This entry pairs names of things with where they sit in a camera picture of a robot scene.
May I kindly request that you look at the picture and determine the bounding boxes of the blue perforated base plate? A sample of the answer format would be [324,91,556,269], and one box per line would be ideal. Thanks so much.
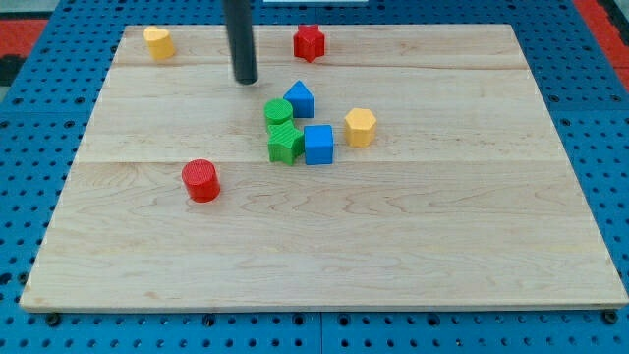
[1,0,628,353]

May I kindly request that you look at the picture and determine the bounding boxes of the green cylinder block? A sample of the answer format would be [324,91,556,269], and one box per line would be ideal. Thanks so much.
[263,98,293,131]

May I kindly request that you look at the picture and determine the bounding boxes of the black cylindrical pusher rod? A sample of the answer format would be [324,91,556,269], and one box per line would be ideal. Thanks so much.
[222,0,258,86]

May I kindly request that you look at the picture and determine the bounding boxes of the blue cube block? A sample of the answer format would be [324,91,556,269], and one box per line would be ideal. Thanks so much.
[304,125,334,165]

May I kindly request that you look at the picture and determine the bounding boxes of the yellow hexagon block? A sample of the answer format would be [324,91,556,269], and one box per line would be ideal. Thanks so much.
[344,108,377,148]

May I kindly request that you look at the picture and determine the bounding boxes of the red cylinder block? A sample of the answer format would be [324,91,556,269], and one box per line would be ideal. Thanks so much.
[181,159,220,203]

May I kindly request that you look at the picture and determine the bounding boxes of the red star block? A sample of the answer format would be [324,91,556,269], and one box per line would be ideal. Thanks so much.
[293,25,325,63]

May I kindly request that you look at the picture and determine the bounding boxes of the blue triangle block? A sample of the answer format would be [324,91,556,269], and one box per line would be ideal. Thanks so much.
[283,81,315,118]

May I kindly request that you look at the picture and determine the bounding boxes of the yellow heart block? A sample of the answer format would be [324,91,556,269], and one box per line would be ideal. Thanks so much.
[143,26,176,60]

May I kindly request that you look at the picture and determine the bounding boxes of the green star block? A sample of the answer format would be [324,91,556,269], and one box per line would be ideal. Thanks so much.
[267,120,305,165]

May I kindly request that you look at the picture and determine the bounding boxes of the wooden board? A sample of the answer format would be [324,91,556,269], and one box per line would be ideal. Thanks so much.
[20,25,628,314]

